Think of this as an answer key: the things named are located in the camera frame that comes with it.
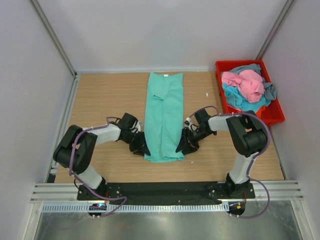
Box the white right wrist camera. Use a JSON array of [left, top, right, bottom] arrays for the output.
[[184, 117, 197, 131]]

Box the left aluminium corner post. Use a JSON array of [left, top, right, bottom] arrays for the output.
[[29, 0, 77, 78]]

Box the grey t shirt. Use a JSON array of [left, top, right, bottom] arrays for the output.
[[229, 63, 277, 105]]

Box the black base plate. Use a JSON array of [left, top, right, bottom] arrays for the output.
[[76, 180, 256, 204]]

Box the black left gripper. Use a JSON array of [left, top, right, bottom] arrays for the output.
[[121, 130, 151, 157]]

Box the right aluminium corner post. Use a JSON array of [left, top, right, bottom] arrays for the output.
[[255, 0, 297, 60]]

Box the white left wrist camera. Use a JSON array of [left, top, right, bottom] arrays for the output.
[[130, 120, 143, 133]]

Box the pink t shirt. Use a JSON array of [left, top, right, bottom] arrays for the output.
[[221, 69, 265, 103]]

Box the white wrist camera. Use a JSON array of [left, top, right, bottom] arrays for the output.
[[184, 117, 197, 131], [130, 120, 143, 133]]

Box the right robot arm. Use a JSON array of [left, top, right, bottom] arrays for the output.
[[175, 107, 271, 198]]

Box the teal green t shirt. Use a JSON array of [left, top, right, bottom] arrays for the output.
[[144, 72, 185, 163]]

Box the slotted cable duct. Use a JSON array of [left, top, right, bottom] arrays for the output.
[[41, 202, 229, 213]]

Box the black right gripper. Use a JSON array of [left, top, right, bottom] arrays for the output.
[[176, 127, 214, 156]]

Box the aluminium corner post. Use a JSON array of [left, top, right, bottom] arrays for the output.
[[29, 0, 77, 78], [255, 0, 297, 60]]

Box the aluminium frame rail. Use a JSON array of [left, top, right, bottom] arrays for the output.
[[30, 183, 78, 203]]

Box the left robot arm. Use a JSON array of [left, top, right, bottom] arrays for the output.
[[53, 112, 151, 200]]

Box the orange t shirt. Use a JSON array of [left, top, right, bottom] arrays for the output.
[[255, 106, 268, 119]]

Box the red plastic bin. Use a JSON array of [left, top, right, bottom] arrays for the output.
[[215, 60, 285, 126]]

